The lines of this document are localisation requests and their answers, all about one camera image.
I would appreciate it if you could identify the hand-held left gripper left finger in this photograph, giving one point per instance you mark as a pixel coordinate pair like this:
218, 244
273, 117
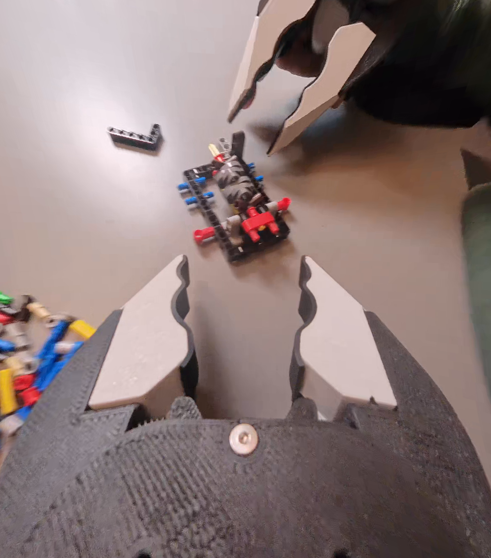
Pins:
141, 348

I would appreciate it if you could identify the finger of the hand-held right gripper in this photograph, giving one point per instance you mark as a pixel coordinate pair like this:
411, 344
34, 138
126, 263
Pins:
263, 35
341, 61

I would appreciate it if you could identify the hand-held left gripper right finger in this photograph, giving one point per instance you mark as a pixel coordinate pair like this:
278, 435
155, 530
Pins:
341, 348

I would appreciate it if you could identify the black frame lego assembly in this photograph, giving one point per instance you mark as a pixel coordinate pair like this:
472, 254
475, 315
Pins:
250, 224

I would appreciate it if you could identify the pile of small lego pieces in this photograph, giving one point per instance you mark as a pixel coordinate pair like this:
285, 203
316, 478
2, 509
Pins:
6, 392

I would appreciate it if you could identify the dark angled lego beam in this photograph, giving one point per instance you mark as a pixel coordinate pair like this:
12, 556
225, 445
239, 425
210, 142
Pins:
136, 138

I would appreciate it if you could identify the person's right hand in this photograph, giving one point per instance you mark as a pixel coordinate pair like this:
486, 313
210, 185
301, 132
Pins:
300, 56

